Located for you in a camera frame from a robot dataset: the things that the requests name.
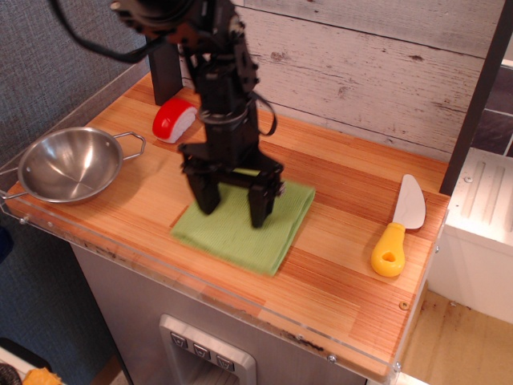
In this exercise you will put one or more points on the dark shelf post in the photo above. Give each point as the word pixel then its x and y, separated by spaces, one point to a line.
pixel 166 74
pixel 492 63

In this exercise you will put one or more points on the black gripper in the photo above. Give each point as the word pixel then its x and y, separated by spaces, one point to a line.
pixel 231 154

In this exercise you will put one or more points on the stainless steel bowl with handles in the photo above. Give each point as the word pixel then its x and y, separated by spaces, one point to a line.
pixel 73 164

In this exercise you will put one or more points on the yellow object at bottom left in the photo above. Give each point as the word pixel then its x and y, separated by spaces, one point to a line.
pixel 41 376

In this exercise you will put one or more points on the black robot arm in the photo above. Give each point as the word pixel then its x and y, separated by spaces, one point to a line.
pixel 212 39

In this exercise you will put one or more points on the red and white toy sushi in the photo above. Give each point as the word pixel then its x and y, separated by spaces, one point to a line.
pixel 173 119

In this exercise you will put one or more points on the dark left shelf post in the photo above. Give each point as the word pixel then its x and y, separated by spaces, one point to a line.
pixel 166 74

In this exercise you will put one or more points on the dark right shelf post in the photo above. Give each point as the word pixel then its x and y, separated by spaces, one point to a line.
pixel 492 63

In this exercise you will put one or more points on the toy knife with yellow handle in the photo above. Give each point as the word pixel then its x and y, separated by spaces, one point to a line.
pixel 388 257

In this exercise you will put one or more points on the grey toy fridge cabinet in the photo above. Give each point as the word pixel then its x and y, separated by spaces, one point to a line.
pixel 131 304

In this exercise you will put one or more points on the white toy sink unit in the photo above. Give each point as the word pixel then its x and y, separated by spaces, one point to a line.
pixel 472 264

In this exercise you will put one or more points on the green towel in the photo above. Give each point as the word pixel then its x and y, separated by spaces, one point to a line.
pixel 227 233

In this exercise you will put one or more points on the clear acrylic table edge guard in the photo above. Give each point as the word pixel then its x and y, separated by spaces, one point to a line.
pixel 325 297

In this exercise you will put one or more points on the silver dispenser panel with buttons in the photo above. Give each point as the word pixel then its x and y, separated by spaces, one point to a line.
pixel 196 357

